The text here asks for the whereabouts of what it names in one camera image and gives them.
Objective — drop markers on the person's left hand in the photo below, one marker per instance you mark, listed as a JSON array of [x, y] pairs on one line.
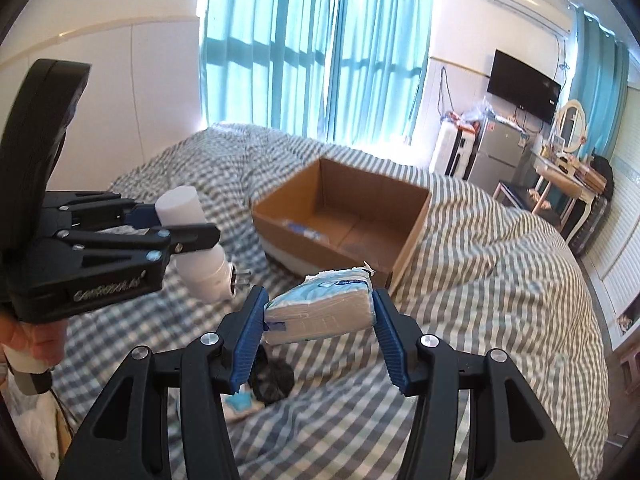
[[35, 337]]

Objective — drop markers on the white suitcase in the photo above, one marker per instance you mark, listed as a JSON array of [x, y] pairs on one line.
[[452, 150]]

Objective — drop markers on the silver small fridge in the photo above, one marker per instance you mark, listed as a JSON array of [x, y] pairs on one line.
[[500, 155]]

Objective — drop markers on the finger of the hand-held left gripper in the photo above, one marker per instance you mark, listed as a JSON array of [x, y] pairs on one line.
[[142, 216], [195, 237]]

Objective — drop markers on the blue window curtain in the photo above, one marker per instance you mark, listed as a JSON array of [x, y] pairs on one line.
[[310, 45]]

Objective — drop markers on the white cylindrical plug-in device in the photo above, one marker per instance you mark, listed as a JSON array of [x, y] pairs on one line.
[[202, 265]]

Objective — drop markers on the black bag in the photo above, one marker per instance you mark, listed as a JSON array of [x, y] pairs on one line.
[[602, 175]]

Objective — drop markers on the white air conditioner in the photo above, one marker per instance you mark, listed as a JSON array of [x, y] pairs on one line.
[[530, 2]]

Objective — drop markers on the small blue white packet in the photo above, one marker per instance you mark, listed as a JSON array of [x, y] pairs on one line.
[[242, 402]]

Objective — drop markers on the white dressing table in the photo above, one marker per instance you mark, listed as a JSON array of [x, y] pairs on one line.
[[562, 182]]

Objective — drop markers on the white cabinet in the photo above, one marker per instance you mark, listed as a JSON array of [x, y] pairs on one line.
[[620, 260]]

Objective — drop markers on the dark crumpled cloth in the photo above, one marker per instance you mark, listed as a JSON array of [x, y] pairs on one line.
[[274, 377]]

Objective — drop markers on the blue white tissue pack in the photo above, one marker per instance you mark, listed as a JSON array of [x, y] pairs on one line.
[[320, 305]]

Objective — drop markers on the plastic bags pile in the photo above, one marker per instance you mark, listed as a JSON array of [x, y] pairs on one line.
[[472, 115]]

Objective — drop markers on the cardboard box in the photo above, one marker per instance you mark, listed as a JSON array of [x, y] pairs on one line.
[[345, 210]]

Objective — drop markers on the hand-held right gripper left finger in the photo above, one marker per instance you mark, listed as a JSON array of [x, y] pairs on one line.
[[248, 332]]

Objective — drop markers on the dark stool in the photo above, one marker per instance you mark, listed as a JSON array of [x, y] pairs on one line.
[[515, 192]]

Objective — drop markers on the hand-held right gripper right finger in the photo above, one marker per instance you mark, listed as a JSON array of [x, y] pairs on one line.
[[389, 340]]

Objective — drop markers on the grey white checked blanket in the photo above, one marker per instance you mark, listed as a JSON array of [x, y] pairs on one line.
[[490, 280]]

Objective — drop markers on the black wall television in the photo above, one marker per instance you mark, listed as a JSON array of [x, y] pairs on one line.
[[525, 85]]

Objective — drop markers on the white oval vanity mirror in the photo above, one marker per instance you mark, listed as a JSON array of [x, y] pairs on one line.
[[572, 125]]

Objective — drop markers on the narrow blue curtain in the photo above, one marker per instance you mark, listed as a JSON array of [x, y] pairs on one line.
[[602, 80]]

